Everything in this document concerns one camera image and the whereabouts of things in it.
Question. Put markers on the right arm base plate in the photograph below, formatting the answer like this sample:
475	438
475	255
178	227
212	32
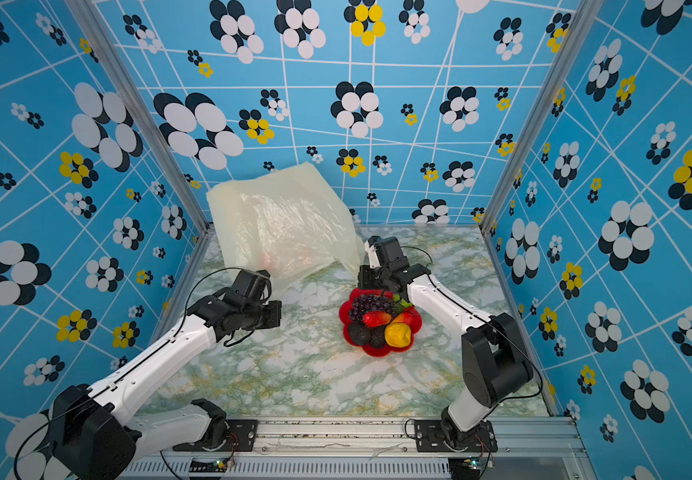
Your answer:
442	436

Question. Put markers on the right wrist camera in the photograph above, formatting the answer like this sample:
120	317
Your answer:
372	252

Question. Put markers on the yellow bell pepper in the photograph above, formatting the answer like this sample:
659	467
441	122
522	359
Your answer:
398	335

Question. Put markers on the red yellow mango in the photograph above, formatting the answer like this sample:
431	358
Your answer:
406	317

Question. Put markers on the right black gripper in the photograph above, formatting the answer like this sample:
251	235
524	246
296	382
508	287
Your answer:
365	278

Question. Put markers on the red orange pepper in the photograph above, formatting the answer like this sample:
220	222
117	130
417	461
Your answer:
377	319

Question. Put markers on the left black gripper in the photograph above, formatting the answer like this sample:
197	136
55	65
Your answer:
275	319

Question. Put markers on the left aluminium corner post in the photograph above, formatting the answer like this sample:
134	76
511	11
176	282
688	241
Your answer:
90	22

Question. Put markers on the translucent cream plastic bag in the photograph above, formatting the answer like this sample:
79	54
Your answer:
289	223

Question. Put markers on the aluminium corner post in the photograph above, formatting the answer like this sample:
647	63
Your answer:
90	22
582	22

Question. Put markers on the purple grape bunch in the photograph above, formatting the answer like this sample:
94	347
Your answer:
369	302

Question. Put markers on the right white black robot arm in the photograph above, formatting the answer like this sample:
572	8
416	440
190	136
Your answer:
495	364

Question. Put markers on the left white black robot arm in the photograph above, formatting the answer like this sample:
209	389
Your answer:
95	432

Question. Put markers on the aluminium front rail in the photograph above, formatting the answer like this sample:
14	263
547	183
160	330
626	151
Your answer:
378	448

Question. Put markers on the right aluminium corner post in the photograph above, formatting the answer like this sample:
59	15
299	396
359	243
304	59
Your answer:
582	22

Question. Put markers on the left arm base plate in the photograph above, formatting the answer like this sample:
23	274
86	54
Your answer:
238	436

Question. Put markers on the red flower-shaped plate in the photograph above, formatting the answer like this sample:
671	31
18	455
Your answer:
400	306

